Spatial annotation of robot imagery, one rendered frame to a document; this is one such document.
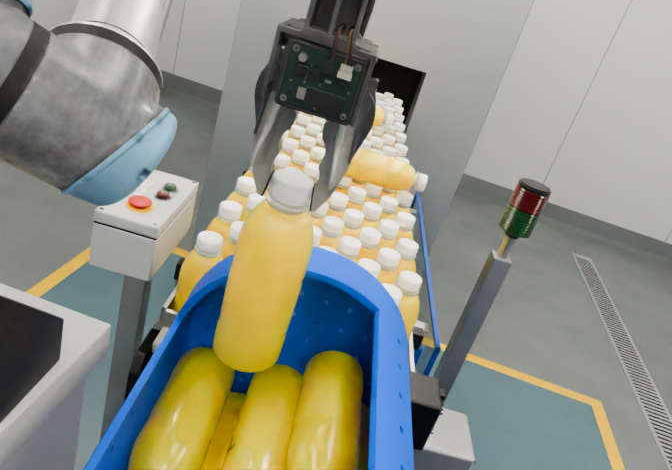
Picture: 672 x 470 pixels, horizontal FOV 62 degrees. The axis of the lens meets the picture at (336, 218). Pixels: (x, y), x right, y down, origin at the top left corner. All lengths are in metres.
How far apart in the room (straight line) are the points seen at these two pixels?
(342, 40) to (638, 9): 4.71
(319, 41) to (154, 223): 0.56
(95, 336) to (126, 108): 0.22
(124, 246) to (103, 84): 0.43
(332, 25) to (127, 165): 0.23
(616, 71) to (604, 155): 0.68
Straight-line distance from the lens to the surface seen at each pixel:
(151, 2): 0.65
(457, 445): 1.06
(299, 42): 0.40
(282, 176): 0.50
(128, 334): 1.12
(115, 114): 0.52
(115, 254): 0.93
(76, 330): 0.60
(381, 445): 0.47
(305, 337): 0.71
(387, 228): 1.09
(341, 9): 0.42
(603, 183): 5.28
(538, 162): 5.12
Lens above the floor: 1.53
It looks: 24 degrees down
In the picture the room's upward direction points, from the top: 18 degrees clockwise
